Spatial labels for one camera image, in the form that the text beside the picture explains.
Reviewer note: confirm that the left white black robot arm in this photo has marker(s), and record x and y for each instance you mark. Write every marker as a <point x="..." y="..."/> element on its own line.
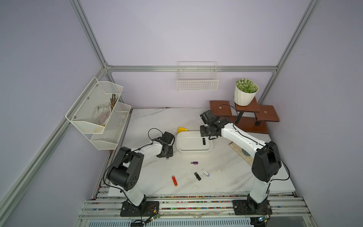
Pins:
<point x="124" y="172"/>

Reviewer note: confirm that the brown wooden stepped stand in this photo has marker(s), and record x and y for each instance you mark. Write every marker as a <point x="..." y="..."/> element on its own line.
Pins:
<point x="251" y="118"/>

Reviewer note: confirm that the yellow object behind tray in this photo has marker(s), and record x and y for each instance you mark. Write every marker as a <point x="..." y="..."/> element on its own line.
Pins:
<point x="181" y="129"/>

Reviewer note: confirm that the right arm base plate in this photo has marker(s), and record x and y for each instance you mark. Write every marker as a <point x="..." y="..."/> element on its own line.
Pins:
<point x="247" y="207"/>

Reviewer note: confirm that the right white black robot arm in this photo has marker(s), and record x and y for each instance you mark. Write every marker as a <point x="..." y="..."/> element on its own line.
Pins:
<point x="266" y="161"/>

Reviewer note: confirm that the white storage box tray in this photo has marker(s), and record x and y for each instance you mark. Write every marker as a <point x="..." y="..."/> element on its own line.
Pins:
<point x="191" y="141"/>

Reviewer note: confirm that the white pot green plant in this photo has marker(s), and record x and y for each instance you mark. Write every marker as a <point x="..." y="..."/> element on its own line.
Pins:
<point x="245" y="92"/>

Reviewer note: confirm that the white mesh two-tier shelf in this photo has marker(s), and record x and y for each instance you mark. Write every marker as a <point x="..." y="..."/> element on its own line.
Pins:
<point x="81" y="114"/>

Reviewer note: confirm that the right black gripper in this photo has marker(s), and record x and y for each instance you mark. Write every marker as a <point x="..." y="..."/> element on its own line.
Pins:
<point x="203" y="132"/>

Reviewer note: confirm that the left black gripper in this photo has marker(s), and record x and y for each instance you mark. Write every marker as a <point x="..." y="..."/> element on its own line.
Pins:
<point x="170" y="152"/>

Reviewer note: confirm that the clear bag in shelf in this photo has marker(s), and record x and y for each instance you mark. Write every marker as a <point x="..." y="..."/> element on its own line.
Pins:
<point x="101" y="114"/>

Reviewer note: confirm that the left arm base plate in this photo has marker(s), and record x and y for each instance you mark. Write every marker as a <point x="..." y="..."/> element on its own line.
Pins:
<point x="145" y="209"/>

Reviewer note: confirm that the white wire wall basket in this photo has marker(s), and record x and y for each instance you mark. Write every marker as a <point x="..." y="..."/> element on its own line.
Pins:
<point x="197" y="76"/>

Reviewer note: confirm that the white blue usb drive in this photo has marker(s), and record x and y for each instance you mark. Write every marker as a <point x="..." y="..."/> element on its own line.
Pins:
<point x="205" y="173"/>

